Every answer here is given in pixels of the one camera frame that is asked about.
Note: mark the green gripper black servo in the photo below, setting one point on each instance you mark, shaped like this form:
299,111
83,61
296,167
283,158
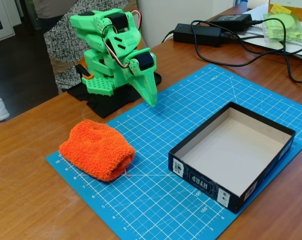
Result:
143,75

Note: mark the orange towel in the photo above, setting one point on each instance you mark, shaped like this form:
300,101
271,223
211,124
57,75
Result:
98,150

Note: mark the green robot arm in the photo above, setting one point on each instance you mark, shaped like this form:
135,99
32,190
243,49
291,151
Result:
95,27

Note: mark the black cardboard box tray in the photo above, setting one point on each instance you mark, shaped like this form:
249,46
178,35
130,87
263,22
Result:
228,152

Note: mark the black and orange clamp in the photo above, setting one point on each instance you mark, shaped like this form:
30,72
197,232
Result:
84,72

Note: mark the large black power adapter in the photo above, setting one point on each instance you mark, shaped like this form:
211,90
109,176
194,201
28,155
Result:
195,33

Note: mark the person in speckled garment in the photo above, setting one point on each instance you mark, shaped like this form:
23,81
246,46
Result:
60,50

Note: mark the slim black power adapter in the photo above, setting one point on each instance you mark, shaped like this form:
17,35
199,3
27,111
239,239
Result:
231,18

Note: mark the blue cutting mat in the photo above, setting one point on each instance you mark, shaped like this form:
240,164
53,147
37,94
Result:
165,200

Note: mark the plastic bag of green parts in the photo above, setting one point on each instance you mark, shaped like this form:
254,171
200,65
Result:
283,27

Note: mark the white framed glass door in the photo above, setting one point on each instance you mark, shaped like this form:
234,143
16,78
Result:
0,22

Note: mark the yellow sticky note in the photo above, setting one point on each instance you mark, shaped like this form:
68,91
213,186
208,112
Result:
281,8

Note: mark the white paper sheets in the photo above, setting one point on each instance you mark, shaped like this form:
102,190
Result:
301,50

